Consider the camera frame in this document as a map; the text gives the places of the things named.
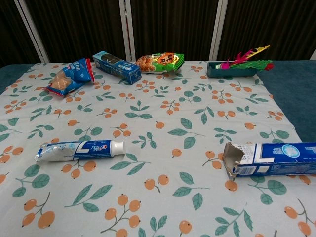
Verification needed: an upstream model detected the blue white toothpaste tube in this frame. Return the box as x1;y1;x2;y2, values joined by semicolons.
34;139;126;162

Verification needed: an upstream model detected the blue snack package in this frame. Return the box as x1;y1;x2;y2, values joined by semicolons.
223;142;316;179

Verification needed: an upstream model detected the blue cookie package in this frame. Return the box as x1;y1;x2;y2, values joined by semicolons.
92;51;142;85

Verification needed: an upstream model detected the dark green shallow tray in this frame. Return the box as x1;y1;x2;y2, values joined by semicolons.
206;61;259;78

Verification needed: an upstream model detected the floral print tablecloth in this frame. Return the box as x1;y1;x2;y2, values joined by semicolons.
0;60;297;237

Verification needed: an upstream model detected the green orange snack bag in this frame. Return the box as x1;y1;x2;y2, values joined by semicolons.
135;52;185;74

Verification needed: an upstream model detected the colourful feather shuttlecock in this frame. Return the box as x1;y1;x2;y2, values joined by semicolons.
214;44;275;73

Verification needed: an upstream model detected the blue red snack bag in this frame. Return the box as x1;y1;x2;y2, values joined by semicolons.
46;58;95;97

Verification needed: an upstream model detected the white screen frame post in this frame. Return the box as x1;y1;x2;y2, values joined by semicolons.
208;0;229;61
14;0;49;64
118;0;137;61

